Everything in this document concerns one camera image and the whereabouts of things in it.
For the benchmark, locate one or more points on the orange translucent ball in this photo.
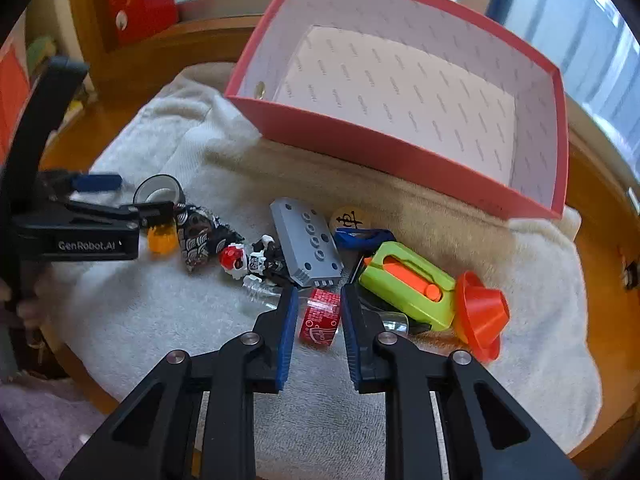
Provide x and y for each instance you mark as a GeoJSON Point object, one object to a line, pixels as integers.
{"type": "Point", "coordinates": [162, 242]}

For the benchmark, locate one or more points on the red white toy robot figure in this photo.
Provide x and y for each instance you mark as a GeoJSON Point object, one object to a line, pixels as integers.
{"type": "Point", "coordinates": [245, 260]}

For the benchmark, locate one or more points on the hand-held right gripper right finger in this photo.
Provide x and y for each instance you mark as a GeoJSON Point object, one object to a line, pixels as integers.
{"type": "Point", "coordinates": [350, 340]}

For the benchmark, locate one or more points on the round wooden chess piece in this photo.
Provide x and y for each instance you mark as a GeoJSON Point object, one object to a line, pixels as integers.
{"type": "Point", "coordinates": [350, 217]}

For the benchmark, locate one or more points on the orange plastic cone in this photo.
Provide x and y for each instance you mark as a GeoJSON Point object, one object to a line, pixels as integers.
{"type": "Point", "coordinates": [480, 315]}

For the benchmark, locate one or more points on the row of books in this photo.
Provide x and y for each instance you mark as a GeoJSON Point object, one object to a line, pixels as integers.
{"type": "Point", "coordinates": [15, 90]}

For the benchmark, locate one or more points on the green orange plastic box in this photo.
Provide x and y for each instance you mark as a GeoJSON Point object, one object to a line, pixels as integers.
{"type": "Point", "coordinates": [400, 280]}

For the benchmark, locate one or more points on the white towel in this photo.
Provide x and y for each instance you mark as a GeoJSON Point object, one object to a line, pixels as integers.
{"type": "Point", "coordinates": [150, 310]}

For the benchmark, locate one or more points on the clear ribbed plastic piece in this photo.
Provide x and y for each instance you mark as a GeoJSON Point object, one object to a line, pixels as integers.
{"type": "Point", "coordinates": [257, 292]}

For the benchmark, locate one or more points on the person's left hand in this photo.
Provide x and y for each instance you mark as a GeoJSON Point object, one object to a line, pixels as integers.
{"type": "Point", "coordinates": [31, 315]}

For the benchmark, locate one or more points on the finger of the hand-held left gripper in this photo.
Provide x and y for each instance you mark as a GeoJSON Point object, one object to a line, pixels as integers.
{"type": "Point", "coordinates": [95, 183]}
{"type": "Point", "coordinates": [150, 212]}

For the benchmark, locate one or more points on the purple rug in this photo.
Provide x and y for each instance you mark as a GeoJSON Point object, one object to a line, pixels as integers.
{"type": "Point", "coordinates": [45, 425]}

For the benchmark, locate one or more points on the clear plastic cup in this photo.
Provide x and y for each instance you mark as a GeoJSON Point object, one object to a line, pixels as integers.
{"type": "Point", "coordinates": [395, 322]}

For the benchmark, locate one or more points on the grey plastic block with holes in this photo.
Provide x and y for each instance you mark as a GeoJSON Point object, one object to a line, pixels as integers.
{"type": "Point", "coordinates": [305, 240]}

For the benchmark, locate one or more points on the blue clip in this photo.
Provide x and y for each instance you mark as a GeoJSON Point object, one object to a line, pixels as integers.
{"type": "Point", "coordinates": [365, 237]}

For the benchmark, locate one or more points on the red gift box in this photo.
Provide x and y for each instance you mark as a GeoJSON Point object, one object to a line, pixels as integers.
{"type": "Point", "coordinates": [140, 0]}

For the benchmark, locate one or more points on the red patterned tape roll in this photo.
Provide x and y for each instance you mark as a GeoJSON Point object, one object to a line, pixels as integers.
{"type": "Point", "coordinates": [320, 320]}

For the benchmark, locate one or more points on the grey tape roll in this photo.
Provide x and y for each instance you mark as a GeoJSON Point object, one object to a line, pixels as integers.
{"type": "Point", "coordinates": [167, 180]}

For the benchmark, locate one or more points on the pink cardboard box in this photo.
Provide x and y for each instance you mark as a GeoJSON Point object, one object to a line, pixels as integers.
{"type": "Point", "coordinates": [400, 95]}

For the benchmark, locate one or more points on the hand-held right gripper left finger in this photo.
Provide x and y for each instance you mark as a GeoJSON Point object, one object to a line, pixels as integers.
{"type": "Point", "coordinates": [285, 340]}

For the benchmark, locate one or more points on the wave patterned fabric pouch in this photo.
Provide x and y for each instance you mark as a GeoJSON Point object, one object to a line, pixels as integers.
{"type": "Point", "coordinates": [200, 240]}

